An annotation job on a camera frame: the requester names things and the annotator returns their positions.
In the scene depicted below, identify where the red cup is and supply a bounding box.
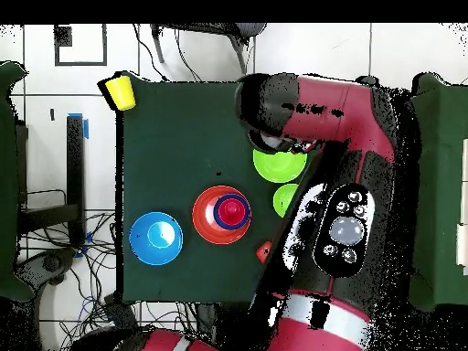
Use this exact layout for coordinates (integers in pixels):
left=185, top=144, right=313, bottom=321
left=218, top=198, right=247, bottom=226

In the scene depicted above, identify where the small dark blue bowl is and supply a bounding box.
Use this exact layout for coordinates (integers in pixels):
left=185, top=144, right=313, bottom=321
left=213, top=193, right=252, bottom=231

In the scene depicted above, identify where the orange bowl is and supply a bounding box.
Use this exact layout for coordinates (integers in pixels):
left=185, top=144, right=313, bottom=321
left=191, top=185, right=252, bottom=245

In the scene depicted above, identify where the large green bowl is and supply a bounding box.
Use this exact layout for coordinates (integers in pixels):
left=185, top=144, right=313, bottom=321
left=252, top=147, right=308, bottom=184

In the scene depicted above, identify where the orange cup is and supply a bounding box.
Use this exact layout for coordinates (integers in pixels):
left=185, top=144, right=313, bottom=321
left=255, top=240, right=274, bottom=264

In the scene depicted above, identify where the large light blue bowl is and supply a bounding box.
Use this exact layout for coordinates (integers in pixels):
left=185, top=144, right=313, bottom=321
left=128, top=211, right=185, bottom=266

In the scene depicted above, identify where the yellow cup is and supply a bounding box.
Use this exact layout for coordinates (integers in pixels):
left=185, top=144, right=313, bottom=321
left=104, top=75, right=137, bottom=112

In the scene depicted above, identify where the small green bowl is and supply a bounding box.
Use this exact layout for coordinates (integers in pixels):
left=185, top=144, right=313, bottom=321
left=272, top=183, right=301, bottom=219

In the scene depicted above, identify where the dark green table cloth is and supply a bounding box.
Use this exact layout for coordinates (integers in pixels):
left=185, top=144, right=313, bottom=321
left=115, top=70, right=378, bottom=304

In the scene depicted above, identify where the black mesh chair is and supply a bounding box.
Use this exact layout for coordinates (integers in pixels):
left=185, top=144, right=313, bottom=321
left=150, top=22, right=268, bottom=76

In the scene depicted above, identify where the black power strip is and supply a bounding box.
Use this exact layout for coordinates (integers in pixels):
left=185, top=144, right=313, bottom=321
left=103, top=292, right=141, bottom=332

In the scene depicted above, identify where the black chair base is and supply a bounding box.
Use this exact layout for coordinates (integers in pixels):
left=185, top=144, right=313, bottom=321
left=16, top=248, right=78, bottom=293

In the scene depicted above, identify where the green cloth side table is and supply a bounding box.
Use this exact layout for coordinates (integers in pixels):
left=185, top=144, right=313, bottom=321
left=398, top=71, right=468, bottom=312
left=0, top=60, right=36, bottom=303

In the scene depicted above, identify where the bundle of floor cables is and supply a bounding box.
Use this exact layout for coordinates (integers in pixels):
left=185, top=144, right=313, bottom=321
left=17, top=209, right=198, bottom=351

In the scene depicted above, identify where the black metal frame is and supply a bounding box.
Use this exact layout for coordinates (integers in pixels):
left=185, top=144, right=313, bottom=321
left=16, top=114, right=87, bottom=246

